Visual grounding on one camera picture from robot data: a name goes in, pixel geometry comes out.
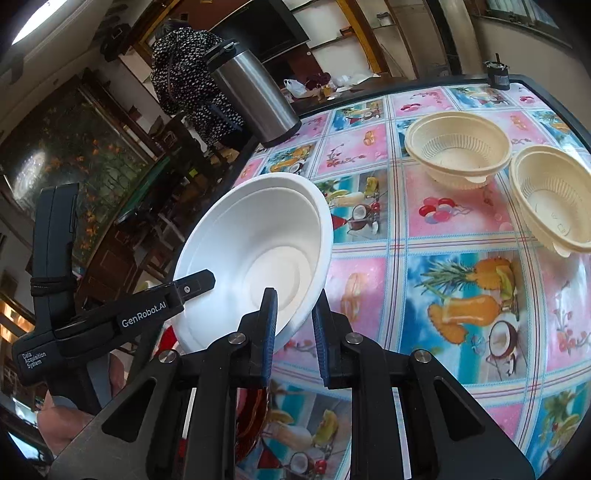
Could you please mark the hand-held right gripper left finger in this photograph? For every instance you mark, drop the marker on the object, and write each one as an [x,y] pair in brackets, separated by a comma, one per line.
[269,341]

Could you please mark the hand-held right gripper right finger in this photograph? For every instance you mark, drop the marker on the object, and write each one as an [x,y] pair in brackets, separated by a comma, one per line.
[322,341]

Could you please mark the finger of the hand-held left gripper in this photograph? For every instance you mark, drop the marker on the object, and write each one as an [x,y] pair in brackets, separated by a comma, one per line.
[196,286]

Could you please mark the red glass plate with sticker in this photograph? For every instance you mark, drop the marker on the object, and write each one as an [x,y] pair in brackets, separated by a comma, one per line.
[251,415]

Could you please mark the white paper bowl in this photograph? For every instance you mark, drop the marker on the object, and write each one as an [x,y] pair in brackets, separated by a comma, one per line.
[272,249]

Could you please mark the cream plastic colander bowl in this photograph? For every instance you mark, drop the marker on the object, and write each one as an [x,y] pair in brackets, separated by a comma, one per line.
[457,147]
[554,203]

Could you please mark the person's left hand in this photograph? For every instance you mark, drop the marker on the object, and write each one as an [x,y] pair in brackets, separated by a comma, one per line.
[64,429]

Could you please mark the green top table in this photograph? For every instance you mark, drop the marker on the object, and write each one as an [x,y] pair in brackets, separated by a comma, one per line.
[152,194]

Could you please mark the dark wooden chair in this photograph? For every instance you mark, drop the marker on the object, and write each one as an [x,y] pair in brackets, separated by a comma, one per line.
[184,138]

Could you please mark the stainless steel thermos jug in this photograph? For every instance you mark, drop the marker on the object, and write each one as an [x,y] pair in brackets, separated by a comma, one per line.
[258,97]

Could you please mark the white plastic bag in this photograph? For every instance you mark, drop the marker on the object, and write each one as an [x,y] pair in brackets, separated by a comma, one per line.
[295,87]

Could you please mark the dark red flower bunch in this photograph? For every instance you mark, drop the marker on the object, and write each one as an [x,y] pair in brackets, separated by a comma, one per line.
[317,82]

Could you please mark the ceiling light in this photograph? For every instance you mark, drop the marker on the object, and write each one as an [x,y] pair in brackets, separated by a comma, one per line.
[41,23]

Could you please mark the black flat television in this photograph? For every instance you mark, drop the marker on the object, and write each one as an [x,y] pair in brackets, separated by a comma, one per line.
[268,27]

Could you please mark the small black cup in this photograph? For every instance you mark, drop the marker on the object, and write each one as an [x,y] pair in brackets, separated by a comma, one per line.
[497,74]

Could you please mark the barred window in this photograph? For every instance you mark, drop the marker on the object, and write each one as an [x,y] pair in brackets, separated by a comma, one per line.
[526,18]

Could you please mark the orange flower wall painting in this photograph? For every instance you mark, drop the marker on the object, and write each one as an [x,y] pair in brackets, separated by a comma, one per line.
[69,175]

